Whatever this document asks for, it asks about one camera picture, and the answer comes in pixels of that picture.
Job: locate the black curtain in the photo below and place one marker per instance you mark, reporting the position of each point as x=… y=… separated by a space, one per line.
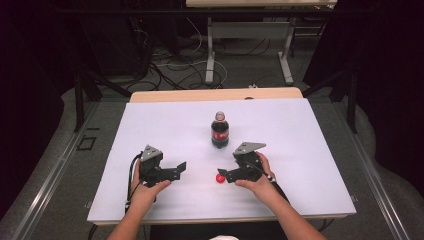
x=30 y=66
x=390 y=73

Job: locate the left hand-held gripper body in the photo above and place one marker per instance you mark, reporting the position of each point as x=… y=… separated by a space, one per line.
x=150 y=168

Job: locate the black metal stand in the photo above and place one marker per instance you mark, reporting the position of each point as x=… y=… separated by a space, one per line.
x=80 y=96
x=350 y=100

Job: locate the cola bottle with red label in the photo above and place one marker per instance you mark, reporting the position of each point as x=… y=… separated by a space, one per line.
x=220 y=133

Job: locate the white-legged desk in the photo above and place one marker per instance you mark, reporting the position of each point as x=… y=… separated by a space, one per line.
x=248 y=30

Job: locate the aluminium floor rail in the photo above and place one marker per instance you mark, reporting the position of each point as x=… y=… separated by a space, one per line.
x=50 y=180
x=370 y=180

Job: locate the red bottle cap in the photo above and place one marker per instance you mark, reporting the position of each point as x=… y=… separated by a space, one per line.
x=219 y=179

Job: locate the black square floor hatch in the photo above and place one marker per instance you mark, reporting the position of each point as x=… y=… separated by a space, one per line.
x=86 y=143

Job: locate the person's right hand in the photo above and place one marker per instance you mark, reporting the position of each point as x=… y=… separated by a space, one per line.
x=263 y=188

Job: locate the person's left hand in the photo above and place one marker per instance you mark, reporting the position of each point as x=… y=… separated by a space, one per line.
x=143 y=195

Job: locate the white power strip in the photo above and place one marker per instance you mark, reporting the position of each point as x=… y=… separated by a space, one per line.
x=253 y=86

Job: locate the light wooden table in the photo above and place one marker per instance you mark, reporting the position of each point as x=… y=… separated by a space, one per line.
x=200 y=95

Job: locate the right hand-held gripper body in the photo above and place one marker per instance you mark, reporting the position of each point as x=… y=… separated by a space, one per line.
x=250 y=166

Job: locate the person's dark clothing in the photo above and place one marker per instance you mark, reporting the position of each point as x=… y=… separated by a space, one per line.
x=220 y=230

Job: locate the white table cover sheet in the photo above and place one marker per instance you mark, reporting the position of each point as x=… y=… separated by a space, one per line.
x=226 y=106

